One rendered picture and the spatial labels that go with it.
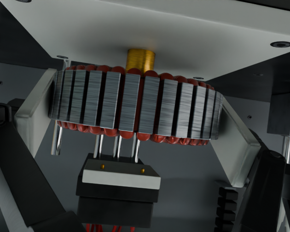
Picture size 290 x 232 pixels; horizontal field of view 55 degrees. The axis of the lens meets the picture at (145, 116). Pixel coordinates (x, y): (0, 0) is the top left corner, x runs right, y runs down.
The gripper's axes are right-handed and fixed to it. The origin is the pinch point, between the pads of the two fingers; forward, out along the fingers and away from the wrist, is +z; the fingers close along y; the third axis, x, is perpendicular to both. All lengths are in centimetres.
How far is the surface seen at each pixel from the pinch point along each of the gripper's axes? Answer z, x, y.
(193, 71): 5.3, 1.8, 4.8
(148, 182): -0.1, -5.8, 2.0
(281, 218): 8.1, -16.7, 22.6
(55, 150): 4.8, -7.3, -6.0
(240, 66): 1.7, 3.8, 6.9
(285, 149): 11.9, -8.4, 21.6
